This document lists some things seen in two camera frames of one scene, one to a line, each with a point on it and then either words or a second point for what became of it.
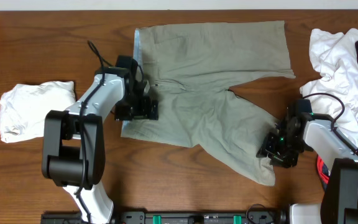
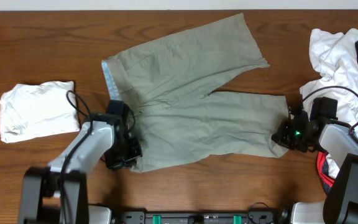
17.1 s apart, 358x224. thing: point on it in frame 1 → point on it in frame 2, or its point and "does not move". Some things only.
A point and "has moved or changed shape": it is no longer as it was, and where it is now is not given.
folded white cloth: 23,108 does not move
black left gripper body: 148,109 → 124,154
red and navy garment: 324,174 does not move
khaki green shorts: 191,69 has moved or changed shape
